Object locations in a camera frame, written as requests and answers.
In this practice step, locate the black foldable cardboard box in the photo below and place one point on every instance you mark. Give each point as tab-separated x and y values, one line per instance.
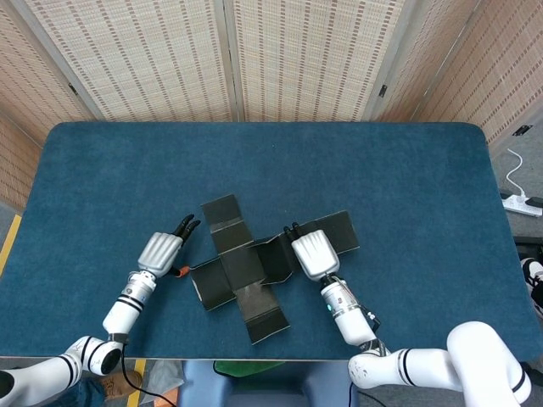
237	263

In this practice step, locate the black and white sneaker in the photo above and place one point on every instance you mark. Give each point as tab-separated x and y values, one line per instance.
533	271

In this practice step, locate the left robot hand orange thumb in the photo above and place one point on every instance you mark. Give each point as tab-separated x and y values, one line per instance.
159	254

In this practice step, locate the black screen hinge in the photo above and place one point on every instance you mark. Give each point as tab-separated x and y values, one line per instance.
73	88
522	130
383	90

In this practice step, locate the black stand base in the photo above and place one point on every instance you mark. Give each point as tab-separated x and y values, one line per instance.
528	243

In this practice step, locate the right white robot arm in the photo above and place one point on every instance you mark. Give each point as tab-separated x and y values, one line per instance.
352	318

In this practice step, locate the brown leather shoe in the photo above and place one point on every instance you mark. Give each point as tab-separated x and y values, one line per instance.
116	383

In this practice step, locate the blue jeans leg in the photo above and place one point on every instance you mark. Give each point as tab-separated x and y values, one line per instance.
91	394

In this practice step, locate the white plastic bag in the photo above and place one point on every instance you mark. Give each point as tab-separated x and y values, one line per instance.
165	375

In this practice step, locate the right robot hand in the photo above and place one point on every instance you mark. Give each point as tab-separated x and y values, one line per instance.
316	254

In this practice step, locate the woven bamboo screen panel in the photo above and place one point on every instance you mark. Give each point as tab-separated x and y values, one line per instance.
12	161
140	59
34	63
309	59
424	55
509	63

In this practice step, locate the blue felt table cover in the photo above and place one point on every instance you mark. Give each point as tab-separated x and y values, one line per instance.
127	169

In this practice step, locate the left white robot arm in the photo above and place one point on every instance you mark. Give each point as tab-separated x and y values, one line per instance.
123	311

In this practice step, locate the yellow floor tape strip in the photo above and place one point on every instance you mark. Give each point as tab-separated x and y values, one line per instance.
138	394
10	241

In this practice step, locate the white power strip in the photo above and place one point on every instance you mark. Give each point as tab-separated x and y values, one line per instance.
524	206

